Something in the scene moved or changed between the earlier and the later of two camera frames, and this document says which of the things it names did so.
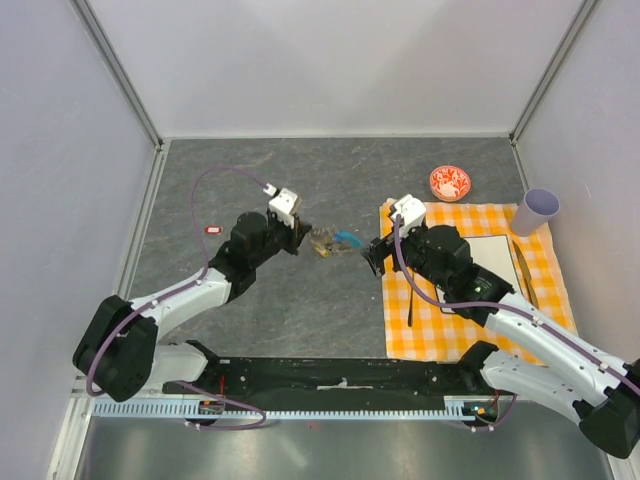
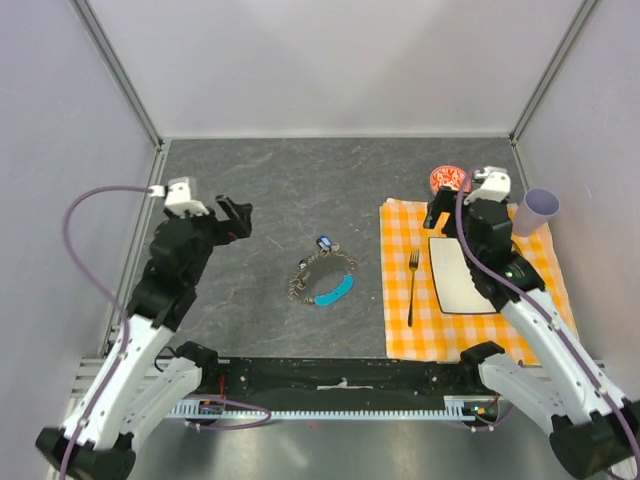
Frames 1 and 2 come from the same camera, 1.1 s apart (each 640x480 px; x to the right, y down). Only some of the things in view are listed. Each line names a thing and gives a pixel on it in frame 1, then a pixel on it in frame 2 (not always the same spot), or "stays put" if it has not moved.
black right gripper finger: x=376 y=254 → x=443 y=202
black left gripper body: x=280 y=236 → x=210 y=232
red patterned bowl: x=449 y=183 stays put
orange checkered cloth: x=417 y=331 stays put
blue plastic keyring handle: x=356 y=242 → x=342 y=289
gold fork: x=410 y=312 stays put
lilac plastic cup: x=534 y=211 stays put
